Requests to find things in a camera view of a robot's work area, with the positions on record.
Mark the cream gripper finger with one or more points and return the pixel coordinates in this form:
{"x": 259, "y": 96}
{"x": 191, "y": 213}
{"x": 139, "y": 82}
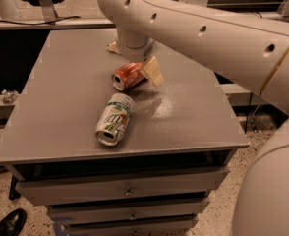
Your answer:
{"x": 114, "y": 48}
{"x": 150, "y": 69}

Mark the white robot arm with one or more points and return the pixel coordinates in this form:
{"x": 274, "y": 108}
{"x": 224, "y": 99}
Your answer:
{"x": 249, "y": 51}

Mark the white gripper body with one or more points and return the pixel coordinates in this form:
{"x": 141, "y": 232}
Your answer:
{"x": 135, "y": 54}

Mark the crumpled foil wrapper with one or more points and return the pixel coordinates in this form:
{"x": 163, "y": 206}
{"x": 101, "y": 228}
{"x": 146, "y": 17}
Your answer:
{"x": 9, "y": 96}

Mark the red coke can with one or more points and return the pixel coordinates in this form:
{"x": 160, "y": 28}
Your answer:
{"x": 127, "y": 76}

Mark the grey drawer cabinet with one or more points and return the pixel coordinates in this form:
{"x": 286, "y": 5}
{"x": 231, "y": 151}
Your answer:
{"x": 187, "y": 122}

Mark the white green 7up can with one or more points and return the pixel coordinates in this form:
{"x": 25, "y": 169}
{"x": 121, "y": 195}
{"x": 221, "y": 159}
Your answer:
{"x": 111, "y": 126}

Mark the grey metal rail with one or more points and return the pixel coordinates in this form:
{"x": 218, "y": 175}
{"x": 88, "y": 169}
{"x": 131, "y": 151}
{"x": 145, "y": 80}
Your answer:
{"x": 76, "y": 22}

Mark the grey drawer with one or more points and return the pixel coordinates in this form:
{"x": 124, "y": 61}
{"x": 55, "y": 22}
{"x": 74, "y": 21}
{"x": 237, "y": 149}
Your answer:
{"x": 133, "y": 228}
{"x": 116, "y": 187}
{"x": 129, "y": 210}

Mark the bottom grey drawer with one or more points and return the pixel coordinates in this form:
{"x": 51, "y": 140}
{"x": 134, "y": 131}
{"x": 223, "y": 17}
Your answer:
{"x": 133, "y": 228}

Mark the top grey drawer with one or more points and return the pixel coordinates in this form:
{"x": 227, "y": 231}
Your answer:
{"x": 116, "y": 187}

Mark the black shoe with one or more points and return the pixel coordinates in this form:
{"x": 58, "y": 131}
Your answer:
{"x": 13, "y": 223}

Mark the middle grey drawer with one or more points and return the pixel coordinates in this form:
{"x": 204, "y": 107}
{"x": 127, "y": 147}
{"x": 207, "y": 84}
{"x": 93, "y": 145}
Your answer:
{"x": 129, "y": 210}

